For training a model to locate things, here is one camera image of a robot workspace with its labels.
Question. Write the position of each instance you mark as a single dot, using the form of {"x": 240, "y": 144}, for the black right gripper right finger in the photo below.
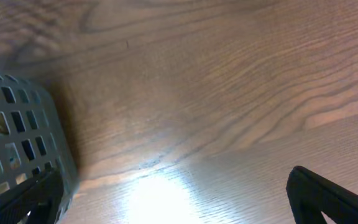
{"x": 313, "y": 197}

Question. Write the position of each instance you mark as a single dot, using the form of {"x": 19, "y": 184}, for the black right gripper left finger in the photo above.
{"x": 38, "y": 197}

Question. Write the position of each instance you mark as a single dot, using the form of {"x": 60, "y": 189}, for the grey plastic basket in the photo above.
{"x": 32, "y": 139}

